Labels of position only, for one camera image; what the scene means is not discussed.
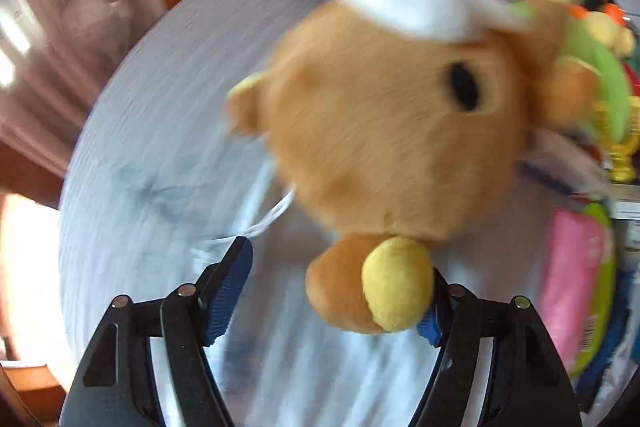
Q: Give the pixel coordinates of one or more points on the lime green packet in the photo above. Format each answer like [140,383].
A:
[603,307]

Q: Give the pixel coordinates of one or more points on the blue packet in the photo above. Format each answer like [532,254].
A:
[614,342]

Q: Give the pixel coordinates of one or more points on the brown teddy bear plush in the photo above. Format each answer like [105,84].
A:
[380,132]

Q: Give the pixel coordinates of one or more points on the gold trophy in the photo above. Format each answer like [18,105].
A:
[622,152]

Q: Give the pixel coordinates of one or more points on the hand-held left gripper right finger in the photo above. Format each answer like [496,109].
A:
[430,329]

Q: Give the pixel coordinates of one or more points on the pink wipes packet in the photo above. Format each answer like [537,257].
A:
[572,287]

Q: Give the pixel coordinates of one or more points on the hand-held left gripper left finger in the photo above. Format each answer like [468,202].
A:
[230,297]

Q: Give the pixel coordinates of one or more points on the white marble desktop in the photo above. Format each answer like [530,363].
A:
[150,132]

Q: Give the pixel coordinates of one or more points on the green plush toy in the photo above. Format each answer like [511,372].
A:
[607,77]

